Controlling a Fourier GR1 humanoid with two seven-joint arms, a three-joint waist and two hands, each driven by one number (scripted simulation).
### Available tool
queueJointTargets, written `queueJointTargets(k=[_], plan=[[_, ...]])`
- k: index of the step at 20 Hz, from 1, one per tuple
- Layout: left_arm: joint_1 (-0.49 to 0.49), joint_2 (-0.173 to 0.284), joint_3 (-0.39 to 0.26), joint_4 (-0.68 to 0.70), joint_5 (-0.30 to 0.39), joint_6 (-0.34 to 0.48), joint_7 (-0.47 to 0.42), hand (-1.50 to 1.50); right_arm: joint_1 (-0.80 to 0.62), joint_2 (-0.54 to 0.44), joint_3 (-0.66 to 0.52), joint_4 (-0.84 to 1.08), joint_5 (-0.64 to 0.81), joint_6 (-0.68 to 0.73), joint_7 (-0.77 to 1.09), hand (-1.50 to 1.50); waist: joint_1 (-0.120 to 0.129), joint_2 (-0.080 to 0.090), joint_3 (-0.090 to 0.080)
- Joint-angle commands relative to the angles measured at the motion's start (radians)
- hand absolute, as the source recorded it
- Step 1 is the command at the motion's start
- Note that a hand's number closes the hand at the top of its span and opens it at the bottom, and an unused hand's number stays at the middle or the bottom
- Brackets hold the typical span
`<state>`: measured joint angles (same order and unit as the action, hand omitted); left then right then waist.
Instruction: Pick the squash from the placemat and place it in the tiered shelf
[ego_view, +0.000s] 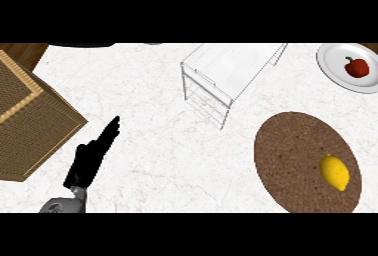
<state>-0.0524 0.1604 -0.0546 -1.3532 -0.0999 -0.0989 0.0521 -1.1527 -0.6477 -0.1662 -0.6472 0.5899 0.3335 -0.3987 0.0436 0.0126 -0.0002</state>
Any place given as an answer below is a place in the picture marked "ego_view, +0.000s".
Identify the red bell pepper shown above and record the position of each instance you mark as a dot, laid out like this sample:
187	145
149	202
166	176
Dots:
357	67

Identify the round brown woven placemat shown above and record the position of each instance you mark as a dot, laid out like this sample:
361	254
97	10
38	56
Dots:
299	160

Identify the yellow squash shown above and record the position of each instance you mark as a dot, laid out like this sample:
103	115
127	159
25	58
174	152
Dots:
333	172

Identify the brown wooden surface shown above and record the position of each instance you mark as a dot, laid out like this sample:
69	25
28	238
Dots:
22	53

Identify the square wicker basket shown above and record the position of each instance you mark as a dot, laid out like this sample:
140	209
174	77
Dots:
29	123

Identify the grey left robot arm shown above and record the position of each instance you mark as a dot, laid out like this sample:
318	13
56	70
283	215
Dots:
66	204

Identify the white round plate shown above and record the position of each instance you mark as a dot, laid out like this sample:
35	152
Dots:
339	75

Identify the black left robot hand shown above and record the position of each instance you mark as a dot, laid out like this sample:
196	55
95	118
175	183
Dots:
90	156

